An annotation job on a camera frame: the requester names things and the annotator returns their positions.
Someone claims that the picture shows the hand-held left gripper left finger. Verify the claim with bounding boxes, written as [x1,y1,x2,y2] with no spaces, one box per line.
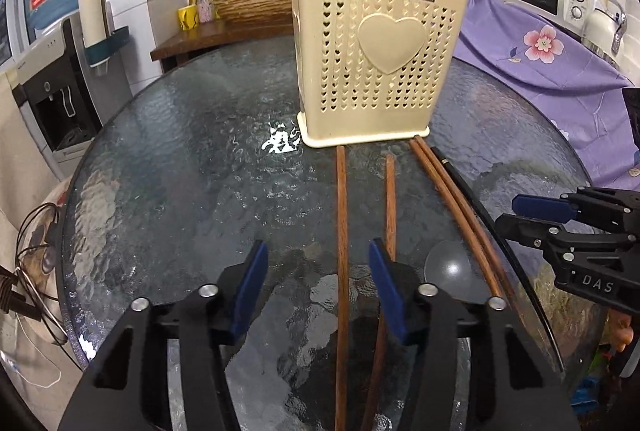
[62,239,269,431]

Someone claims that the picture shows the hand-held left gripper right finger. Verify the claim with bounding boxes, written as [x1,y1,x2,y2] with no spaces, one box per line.
[368,238,576,431]

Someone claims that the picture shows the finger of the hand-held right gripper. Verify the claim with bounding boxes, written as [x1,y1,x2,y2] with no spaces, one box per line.
[495,212,637,258]
[512,188,640,232]

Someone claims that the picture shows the plain black chopstick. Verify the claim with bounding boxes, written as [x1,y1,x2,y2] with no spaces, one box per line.
[431,146,506,242]

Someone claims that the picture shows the cream plastic utensil holder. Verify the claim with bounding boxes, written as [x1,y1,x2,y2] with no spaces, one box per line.
[286,0,473,148]

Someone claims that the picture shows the person's right hand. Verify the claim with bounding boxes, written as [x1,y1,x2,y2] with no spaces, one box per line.
[611,311,640,354]

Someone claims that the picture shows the purple floral cloth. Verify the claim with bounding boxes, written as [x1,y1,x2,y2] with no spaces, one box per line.
[452,0,640,192]

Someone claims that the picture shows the floral seat cushion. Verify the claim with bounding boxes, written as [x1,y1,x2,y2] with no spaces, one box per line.
[22,176,88,352]

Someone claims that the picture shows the dark wooden counter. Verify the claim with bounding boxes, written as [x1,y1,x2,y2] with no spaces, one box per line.
[150,18,296,74]

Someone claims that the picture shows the beige cloth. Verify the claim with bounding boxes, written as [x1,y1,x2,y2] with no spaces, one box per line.
[0,71,76,431]

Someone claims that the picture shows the yellow cup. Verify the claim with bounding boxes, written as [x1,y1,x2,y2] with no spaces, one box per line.
[177,4,200,31]

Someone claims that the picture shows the teal plastic holder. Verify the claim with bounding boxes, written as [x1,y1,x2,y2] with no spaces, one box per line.
[82,25,132,64]

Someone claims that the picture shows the grey water dispenser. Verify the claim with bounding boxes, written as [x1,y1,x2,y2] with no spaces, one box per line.
[10,16,133,162]

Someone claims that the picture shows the woven basin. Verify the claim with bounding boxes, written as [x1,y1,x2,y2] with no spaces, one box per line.
[212,0,293,24]

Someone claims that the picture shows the white cup dispenser tube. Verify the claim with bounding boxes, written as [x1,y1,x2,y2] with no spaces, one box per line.
[79,0,113,49]

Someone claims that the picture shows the white kettle with steel handle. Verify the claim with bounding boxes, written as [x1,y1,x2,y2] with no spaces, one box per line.
[582,0,628,62]

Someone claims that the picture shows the white cable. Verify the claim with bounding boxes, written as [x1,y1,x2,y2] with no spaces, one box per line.
[0,311,63,387]

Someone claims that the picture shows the black cable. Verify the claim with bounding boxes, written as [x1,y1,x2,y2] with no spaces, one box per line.
[0,205,70,347]

